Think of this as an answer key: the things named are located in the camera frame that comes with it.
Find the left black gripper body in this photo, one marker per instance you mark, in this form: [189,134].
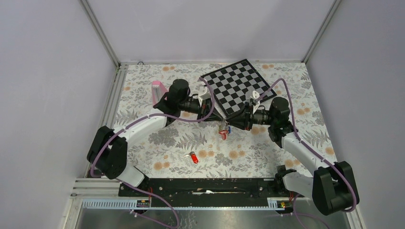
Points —
[205,107]

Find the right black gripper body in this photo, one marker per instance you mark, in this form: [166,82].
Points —
[250,115]

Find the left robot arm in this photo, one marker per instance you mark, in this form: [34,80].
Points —
[109,149]

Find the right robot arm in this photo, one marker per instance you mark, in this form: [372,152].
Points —
[331,186]

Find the black grey checkerboard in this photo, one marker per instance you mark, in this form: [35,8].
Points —
[232,83]

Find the floral table mat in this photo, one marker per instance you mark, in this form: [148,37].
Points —
[243,153]

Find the pink plastic box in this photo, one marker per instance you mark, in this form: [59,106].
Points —
[159,94]

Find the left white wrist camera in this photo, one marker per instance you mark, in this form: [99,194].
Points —
[203,94]

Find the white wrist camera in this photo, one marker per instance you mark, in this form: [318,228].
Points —
[253,99]
[203,94]

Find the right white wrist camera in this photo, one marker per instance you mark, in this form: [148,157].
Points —
[253,99]

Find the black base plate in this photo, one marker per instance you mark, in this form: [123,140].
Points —
[209,192]

